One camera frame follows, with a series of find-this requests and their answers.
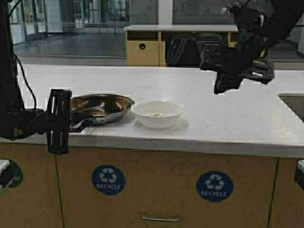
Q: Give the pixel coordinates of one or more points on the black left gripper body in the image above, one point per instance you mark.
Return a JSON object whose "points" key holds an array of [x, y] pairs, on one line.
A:
{"points": [[23, 123]]}

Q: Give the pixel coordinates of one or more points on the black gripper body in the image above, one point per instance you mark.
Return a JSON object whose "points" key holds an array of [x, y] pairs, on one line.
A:
{"points": [[246, 52]]}

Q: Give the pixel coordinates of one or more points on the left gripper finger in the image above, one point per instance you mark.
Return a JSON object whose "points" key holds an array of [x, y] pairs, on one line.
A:
{"points": [[58, 105], [60, 125]]}

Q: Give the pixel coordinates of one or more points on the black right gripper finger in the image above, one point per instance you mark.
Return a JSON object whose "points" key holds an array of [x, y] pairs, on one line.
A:
{"points": [[217, 58]]}

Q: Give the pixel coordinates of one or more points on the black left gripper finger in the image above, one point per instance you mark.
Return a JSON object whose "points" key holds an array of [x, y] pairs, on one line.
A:
{"points": [[260, 71]]}

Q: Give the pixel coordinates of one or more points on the steel frying pan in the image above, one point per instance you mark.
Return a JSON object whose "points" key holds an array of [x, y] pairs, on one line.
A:
{"points": [[97, 109]]}

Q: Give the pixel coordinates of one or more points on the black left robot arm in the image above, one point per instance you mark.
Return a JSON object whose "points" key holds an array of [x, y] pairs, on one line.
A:
{"points": [[10, 95]]}

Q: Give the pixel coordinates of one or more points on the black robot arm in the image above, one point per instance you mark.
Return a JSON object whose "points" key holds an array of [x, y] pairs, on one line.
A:
{"points": [[278, 19]]}

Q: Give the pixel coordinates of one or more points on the black backpack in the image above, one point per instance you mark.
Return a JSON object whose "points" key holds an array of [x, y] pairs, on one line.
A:
{"points": [[185, 49]]}

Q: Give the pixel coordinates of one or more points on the dark round waste sticker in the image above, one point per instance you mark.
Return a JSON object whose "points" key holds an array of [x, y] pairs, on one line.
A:
{"points": [[17, 174]]}

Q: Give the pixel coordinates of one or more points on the black object at left edge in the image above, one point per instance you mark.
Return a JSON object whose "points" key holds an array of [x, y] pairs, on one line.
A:
{"points": [[6, 176]]}

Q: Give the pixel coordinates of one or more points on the wooden background shelf unit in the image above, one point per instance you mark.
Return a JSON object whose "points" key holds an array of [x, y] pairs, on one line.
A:
{"points": [[147, 45]]}

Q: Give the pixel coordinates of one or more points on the wooden island cabinet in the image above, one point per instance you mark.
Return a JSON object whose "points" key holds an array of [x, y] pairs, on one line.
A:
{"points": [[57, 190]]}

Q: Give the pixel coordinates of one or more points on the left blue recycle sticker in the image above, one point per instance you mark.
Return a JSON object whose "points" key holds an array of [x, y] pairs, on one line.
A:
{"points": [[108, 179]]}

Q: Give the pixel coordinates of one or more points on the blue recycle sticker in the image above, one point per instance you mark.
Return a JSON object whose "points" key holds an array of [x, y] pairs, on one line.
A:
{"points": [[214, 186], [108, 179]]}

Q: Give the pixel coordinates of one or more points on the white serving bowl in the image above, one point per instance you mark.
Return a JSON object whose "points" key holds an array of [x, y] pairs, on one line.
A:
{"points": [[172, 109]]}

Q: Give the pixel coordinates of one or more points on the black appliance at right edge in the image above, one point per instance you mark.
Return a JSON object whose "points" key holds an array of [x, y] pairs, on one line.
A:
{"points": [[299, 174]]}

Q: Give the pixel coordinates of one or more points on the right blue recycle sticker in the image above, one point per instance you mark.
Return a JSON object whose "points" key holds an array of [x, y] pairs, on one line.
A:
{"points": [[214, 186]]}

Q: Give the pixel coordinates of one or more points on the steel island drawer handle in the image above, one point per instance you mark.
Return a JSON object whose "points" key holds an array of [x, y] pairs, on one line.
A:
{"points": [[160, 219]]}

